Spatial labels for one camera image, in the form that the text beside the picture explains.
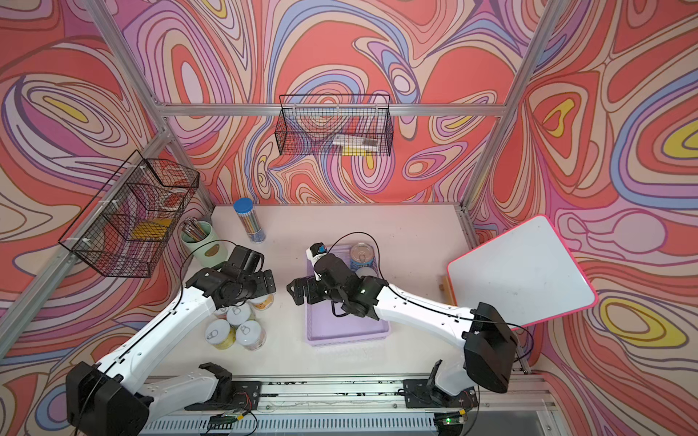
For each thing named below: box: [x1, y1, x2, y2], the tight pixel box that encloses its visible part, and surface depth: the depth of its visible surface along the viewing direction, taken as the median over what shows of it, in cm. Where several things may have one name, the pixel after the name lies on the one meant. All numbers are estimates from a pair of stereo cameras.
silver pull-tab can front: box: [236, 319, 267, 352], surface depth 82 cm
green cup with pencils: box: [179, 217, 229, 268], surface depth 95 cm
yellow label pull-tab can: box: [204, 318, 238, 350], surface depth 82 cm
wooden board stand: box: [441, 275, 453, 299], surface depth 92 cm
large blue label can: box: [349, 241, 376, 272], surface depth 93 cm
